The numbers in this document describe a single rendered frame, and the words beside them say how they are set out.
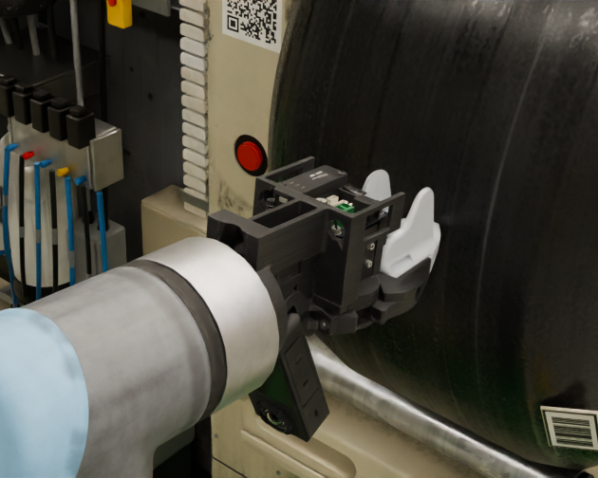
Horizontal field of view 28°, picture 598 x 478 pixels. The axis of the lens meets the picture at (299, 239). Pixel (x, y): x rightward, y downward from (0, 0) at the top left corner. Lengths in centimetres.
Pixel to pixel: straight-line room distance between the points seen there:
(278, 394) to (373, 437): 45
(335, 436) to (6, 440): 67
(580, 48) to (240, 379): 31
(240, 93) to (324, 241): 54
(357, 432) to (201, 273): 59
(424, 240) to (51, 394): 32
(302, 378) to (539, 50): 25
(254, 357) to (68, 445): 12
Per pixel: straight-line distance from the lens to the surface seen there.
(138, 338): 56
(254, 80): 118
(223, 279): 60
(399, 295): 71
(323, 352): 117
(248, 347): 60
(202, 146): 128
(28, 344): 54
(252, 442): 125
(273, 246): 63
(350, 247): 66
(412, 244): 75
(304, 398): 72
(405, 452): 115
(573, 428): 89
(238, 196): 125
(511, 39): 78
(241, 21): 117
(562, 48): 76
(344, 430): 117
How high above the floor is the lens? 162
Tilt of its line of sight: 31 degrees down
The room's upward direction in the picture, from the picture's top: 2 degrees clockwise
